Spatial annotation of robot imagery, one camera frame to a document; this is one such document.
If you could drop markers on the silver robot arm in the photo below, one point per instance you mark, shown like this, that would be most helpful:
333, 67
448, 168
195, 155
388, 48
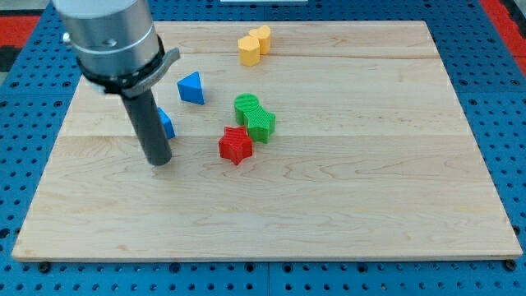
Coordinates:
116, 44

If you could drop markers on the green star block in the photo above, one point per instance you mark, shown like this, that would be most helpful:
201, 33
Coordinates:
260, 124

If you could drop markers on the red star block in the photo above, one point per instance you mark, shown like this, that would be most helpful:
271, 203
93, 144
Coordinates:
235, 144

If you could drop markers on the green circle block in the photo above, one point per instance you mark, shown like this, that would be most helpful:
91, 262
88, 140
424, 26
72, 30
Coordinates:
243, 103

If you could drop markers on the wooden board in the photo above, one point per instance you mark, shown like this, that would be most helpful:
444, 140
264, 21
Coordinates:
372, 159

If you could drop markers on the blue triangle block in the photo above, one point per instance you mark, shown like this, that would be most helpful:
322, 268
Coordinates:
190, 89

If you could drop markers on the blue cube block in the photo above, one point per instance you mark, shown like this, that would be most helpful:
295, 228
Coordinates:
167, 124

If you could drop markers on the yellow hexagon block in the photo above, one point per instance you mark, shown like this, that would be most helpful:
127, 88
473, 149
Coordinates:
249, 50

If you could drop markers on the yellow heart block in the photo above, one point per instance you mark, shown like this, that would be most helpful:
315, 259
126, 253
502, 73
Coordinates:
263, 34

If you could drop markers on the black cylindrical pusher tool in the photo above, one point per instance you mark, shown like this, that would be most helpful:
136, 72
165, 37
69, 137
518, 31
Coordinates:
143, 113

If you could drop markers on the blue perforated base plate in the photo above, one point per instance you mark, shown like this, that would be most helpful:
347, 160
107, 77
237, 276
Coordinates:
485, 75

